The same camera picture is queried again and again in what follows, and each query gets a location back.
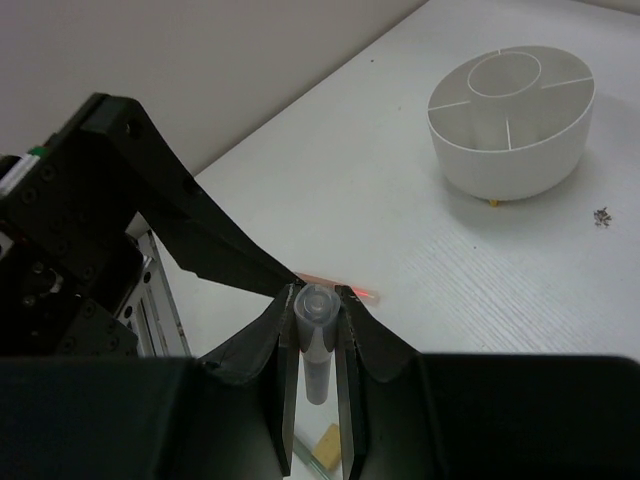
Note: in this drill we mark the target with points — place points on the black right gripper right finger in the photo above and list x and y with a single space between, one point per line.
381 406

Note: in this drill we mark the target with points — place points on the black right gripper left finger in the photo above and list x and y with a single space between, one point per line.
195 230

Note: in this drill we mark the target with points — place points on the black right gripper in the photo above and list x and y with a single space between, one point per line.
68 266

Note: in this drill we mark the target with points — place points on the translucent green pen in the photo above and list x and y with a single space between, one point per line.
316 308

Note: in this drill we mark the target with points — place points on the tan small eraser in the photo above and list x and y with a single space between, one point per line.
327 450

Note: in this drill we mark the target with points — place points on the white round divided container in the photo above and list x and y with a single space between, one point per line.
512 123

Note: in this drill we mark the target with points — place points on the aluminium rail frame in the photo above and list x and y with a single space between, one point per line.
150 311

